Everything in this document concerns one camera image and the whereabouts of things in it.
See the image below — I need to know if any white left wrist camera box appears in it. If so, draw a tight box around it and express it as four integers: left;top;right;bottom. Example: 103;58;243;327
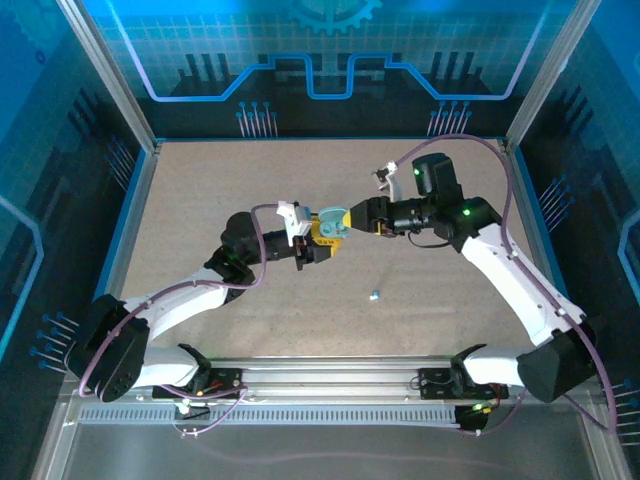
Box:
276;200;315;247

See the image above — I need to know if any aluminium frame post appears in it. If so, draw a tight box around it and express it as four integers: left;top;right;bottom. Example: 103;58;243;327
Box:
55;0;160;154
503;0;604;151

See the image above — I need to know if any slotted grey cable duct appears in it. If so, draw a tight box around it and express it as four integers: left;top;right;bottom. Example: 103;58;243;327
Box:
79;405;461;426

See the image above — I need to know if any aluminium left frame post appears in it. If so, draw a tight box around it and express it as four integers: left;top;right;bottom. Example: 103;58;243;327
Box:
55;0;160;154

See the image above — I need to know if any black control box with LEDs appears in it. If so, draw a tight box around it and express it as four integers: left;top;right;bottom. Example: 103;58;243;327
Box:
454;402;494;435

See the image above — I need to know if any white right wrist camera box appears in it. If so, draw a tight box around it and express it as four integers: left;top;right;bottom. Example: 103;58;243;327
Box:
371;159;405;203

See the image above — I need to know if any grey metal shelf panel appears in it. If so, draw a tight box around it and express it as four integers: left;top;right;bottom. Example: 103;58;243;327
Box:
34;399;631;480

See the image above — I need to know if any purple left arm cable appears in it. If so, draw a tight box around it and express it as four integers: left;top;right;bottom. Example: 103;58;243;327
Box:
78;202;274;439

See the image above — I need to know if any teal earbud charging case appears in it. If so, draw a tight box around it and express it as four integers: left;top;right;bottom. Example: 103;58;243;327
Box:
318;206;351;240

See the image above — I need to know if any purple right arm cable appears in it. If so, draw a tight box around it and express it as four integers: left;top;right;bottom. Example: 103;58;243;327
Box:
392;133;619;436

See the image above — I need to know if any aluminium left table side rail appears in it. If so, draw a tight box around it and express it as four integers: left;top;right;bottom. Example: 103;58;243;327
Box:
82;141;162;351

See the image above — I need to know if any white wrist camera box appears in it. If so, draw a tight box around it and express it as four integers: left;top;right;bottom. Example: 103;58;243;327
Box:
276;200;315;247
371;159;405;203

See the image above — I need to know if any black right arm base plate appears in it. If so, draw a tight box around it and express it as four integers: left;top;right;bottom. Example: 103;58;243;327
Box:
418;367;510;401

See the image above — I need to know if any aluminium right table side rail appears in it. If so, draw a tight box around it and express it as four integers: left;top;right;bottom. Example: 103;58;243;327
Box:
499;139;576;362

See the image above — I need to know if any aluminium base rail beam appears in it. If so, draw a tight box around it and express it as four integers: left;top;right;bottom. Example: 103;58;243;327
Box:
149;355;599;401

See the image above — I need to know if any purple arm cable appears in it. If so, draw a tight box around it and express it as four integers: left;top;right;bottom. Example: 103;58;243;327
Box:
392;133;619;436
78;202;274;439

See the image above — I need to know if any aluminium right frame post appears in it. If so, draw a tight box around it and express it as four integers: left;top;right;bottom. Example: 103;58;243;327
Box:
503;0;604;151

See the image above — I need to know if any aluminium table side rail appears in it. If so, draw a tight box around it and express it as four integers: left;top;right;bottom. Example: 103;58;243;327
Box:
499;139;576;362
82;141;162;351

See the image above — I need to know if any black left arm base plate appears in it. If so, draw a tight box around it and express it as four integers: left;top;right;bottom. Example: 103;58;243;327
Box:
152;367;244;401

